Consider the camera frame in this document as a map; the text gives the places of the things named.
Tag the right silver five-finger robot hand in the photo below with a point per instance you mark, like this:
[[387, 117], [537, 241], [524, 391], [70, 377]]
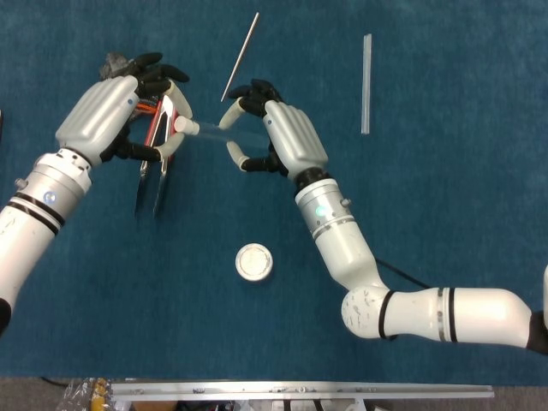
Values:
[[295, 137]]

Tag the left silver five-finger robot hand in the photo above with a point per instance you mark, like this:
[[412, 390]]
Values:
[[94, 115]]

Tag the wide clear glass test tube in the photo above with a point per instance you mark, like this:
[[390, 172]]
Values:
[[210, 130]]

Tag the small white cap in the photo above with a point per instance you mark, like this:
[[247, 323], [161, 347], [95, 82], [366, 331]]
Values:
[[183, 125]]

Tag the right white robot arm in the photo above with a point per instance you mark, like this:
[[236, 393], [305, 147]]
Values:
[[342, 252]]

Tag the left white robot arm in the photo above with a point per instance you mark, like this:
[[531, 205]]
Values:
[[25, 240]]

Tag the clear glass rod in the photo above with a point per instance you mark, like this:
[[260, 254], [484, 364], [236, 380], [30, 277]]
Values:
[[366, 85]]

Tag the grey knit work glove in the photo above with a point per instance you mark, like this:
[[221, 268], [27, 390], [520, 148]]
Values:
[[112, 64]]

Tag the thin pale stirring rod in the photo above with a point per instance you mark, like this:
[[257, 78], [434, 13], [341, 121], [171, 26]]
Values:
[[240, 57]]

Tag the white round lid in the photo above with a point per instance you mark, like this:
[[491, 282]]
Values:
[[253, 261]]

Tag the blue carpet table cover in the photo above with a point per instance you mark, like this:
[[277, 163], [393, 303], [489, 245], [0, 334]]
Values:
[[171, 325]]

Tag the crinkled clear plastic bag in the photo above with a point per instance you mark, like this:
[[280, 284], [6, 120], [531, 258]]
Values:
[[81, 394]]

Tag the aluminium frame rail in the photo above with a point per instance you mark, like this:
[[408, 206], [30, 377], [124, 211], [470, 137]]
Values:
[[299, 390]]

